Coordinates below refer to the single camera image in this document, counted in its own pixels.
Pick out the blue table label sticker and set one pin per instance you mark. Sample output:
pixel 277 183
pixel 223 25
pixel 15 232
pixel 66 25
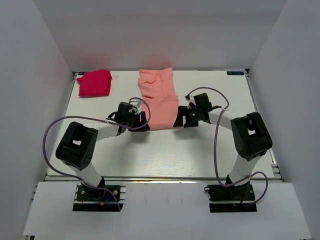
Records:
pixel 235 73

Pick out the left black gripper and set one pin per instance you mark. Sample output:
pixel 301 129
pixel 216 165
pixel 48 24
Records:
pixel 143 118

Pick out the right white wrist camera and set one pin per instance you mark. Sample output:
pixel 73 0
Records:
pixel 191 102

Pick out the salmon pink t shirt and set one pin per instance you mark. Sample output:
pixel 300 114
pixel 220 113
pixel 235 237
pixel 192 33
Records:
pixel 157 90

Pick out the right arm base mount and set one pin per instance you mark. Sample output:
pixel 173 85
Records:
pixel 234 199

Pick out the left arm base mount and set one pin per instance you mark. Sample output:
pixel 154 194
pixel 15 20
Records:
pixel 93 200

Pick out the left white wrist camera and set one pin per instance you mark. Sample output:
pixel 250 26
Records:
pixel 136 105

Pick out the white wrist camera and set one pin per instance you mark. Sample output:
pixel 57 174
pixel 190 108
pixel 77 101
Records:
pixel 136 105
pixel 191 102

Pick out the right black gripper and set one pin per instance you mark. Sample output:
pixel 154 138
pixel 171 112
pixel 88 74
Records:
pixel 183 111

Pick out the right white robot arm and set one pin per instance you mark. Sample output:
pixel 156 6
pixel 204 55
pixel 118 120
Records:
pixel 250 135

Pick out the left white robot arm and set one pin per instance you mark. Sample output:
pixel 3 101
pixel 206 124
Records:
pixel 76 148

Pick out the folded magenta t shirt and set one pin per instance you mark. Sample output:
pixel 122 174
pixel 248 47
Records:
pixel 95 84

